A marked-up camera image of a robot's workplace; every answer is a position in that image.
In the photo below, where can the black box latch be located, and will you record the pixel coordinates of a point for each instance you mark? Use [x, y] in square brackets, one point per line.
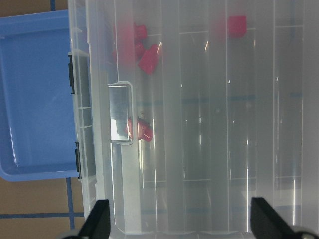
[77, 158]
[71, 75]

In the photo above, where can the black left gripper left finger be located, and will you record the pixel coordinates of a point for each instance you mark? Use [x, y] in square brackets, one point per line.
[98, 223]

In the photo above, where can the blue plastic tray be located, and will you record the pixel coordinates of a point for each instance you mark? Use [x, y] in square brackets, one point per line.
[37, 132]

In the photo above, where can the red block middle cluster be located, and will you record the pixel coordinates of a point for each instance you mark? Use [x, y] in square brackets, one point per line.
[128, 54]

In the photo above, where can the clear plastic storage box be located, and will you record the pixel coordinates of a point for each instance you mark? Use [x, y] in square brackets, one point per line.
[91, 49]

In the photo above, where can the black box latch lower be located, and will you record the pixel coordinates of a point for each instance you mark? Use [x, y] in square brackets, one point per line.
[77, 158]

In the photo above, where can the black box latch upper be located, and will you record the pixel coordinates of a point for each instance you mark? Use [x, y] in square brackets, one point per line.
[71, 75]

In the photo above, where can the clear plastic box lid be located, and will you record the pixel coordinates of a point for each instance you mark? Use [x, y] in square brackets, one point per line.
[232, 119]

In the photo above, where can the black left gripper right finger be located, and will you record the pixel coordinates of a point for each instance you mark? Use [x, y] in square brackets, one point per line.
[266, 223]

